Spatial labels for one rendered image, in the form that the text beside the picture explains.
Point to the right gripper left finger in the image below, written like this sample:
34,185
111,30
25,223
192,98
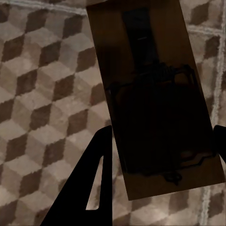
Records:
69,208

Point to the mousetrap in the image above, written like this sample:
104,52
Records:
160,120

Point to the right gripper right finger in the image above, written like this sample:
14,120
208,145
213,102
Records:
220,137

